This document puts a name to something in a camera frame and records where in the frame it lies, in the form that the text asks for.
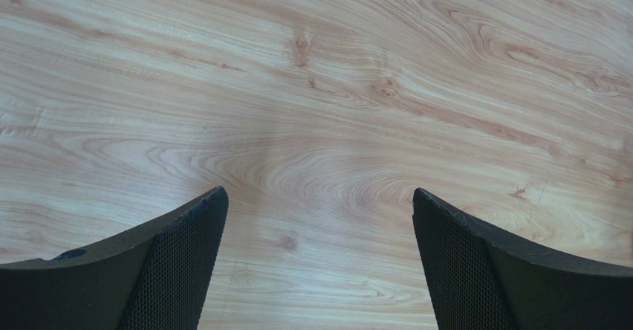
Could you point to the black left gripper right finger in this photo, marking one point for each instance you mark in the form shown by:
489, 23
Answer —
480, 276

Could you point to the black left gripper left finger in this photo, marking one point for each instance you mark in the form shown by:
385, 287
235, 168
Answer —
153, 276

